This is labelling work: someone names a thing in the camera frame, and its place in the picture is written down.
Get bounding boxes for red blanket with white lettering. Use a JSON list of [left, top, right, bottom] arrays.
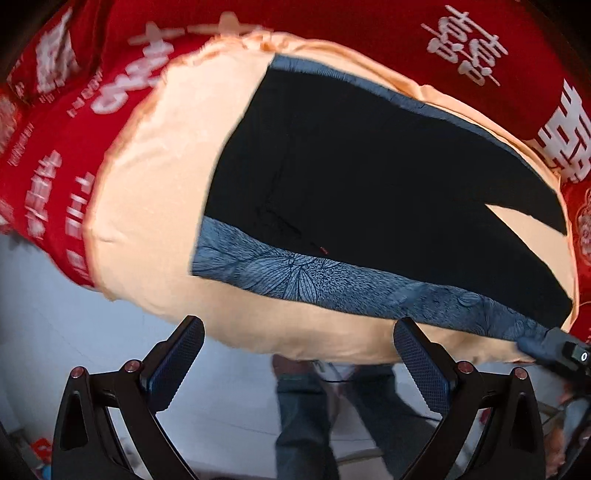
[[1, 1, 590, 340]]

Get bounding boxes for person's right hand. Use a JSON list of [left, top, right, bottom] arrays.
[[544, 391, 583, 478]]

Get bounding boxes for black pants with grey trim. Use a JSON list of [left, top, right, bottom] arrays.
[[191, 55, 574, 340]]

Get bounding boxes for person's legs in jeans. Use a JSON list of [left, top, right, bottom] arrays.
[[271, 355, 435, 479]]

